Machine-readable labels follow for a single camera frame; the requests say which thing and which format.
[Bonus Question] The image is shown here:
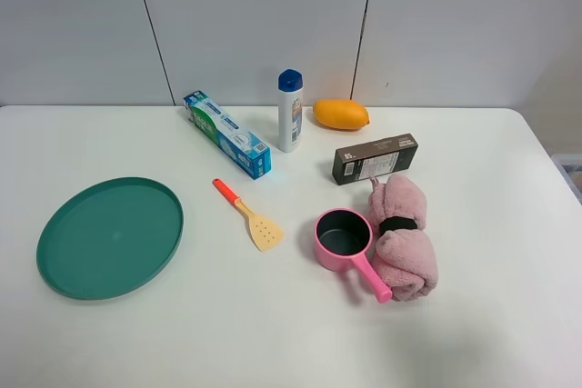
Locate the white blue-capped shampoo bottle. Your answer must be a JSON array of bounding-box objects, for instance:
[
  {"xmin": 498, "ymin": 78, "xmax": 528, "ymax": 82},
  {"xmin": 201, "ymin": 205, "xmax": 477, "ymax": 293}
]
[{"xmin": 278, "ymin": 69, "xmax": 303, "ymax": 153}]

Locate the blue toothpaste box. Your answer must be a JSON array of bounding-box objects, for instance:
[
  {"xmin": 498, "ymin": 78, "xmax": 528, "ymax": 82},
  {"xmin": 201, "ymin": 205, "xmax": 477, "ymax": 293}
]
[{"xmin": 184, "ymin": 91, "xmax": 272, "ymax": 179}]

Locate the yellow mango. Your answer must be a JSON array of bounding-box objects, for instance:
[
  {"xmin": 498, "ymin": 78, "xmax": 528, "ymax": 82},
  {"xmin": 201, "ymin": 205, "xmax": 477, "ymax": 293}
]
[{"xmin": 313, "ymin": 99, "xmax": 370, "ymax": 131}]

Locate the pink toy saucepan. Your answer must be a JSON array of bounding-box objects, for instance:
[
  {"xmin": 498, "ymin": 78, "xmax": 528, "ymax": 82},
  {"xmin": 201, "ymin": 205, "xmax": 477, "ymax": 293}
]
[{"xmin": 314, "ymin": 208, "xmax": 393, "ymax": 303}]

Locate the brown espresso box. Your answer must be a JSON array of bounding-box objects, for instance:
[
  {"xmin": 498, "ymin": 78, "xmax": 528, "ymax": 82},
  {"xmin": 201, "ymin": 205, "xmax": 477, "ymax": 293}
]
[{"xmin": 332, "ymin": 134, "xmax": 418, "ymax": 185}]

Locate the pink rolled towel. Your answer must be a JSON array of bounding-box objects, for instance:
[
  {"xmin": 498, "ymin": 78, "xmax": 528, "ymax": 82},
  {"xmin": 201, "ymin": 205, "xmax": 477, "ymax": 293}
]
[{"xmin": 367, "ymin": 174, "xmax": 438, "ymax": 302}]

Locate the green round plate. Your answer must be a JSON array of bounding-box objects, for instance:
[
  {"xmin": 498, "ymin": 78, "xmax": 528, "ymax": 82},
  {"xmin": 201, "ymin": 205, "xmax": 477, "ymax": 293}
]
[{"xmin": 36, "ymin": 177, "xmax": 184, "ymax": 301}]

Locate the orange handled yellow spatula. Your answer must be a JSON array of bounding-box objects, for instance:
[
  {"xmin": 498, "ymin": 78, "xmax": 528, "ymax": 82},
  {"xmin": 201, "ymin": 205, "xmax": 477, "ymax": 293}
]
[{"xmin": 212, "ymin": 178, "xmax": 284, "ymax": 252}]

